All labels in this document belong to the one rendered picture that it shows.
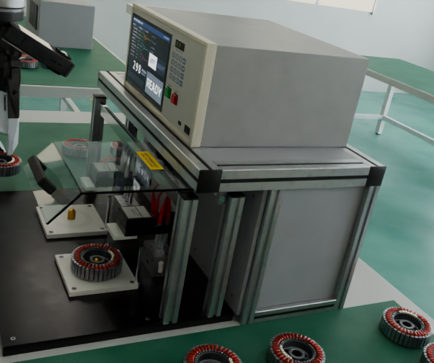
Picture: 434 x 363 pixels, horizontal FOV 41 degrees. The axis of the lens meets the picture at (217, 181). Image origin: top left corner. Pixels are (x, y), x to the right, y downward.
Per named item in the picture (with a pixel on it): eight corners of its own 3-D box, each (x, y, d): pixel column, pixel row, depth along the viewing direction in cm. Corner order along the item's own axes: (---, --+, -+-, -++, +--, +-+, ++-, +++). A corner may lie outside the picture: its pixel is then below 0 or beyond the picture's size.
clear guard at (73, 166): (45, 225, 97) (47, 193, 95) (23, 168, 117) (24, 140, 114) (217, 214, 113) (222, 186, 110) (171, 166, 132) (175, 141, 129)
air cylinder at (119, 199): (120, 226, 150) (122, 207, 148) (112, 213, 156) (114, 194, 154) (138, 225, 153) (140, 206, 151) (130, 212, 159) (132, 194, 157)
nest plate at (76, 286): (69, 297, 119) (69, 292, 119) (54, 258, 131) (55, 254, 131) (138, 289, 126) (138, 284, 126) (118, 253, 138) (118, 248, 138)
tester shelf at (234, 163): (196, 193, 104) (200, 170, 102) (97, 86, 159) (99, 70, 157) (381, 186, 124) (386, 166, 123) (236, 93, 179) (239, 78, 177)
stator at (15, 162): (-28, 172, 158) (-28, 160, 156) (-13, 158, 168) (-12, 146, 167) (13, 181, 159) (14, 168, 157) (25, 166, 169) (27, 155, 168)
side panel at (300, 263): (241, 325, 124) (272, 190, 112) (234, 317, 126) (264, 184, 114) (342, 308, 137) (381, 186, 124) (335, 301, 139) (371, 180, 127)
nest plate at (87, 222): (46, 238, 139) (47, 234, 138) (35, 210, 151) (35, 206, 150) (107, 234, 145) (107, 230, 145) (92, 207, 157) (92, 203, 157)
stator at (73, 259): (73, 284, 121) (74, 269, 120) (67, 256, 131) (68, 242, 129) (125, 281, 125) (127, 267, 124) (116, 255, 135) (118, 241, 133)
